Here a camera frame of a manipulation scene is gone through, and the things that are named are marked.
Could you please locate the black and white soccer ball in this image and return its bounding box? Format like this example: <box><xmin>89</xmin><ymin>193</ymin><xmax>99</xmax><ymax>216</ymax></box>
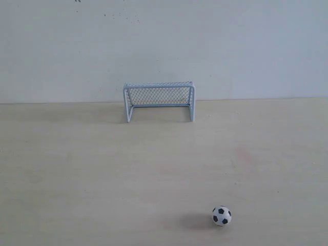
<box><xmin>212</xmin><ymin>206</ymin><xmax>232</xmax><ymax>227</ymax></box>

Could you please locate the small white soccer goal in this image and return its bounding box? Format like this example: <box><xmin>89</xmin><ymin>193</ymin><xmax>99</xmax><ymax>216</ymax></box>
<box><xmin>122</xmin><ymin>81</ymin><xmax>196</xmax><ymax>122</ymax></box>

